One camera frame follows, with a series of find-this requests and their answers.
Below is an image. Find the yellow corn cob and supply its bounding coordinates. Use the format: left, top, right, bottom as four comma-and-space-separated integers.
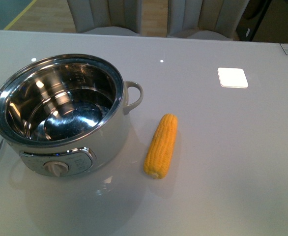
143, 114, 178, 179

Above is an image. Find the cream electric cooking pot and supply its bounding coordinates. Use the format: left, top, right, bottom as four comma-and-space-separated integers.
0, 54, 143, 177

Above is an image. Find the beige left dining chair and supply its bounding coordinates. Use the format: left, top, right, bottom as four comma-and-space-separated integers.
67, 0, 142, 36

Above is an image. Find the beige dining chair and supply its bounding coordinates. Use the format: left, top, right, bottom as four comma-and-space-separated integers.
67, 0, 142, 36
167, 0, 249, 41

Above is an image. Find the beige right dining chair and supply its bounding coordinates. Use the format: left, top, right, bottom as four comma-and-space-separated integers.
167, 0, 249, 41

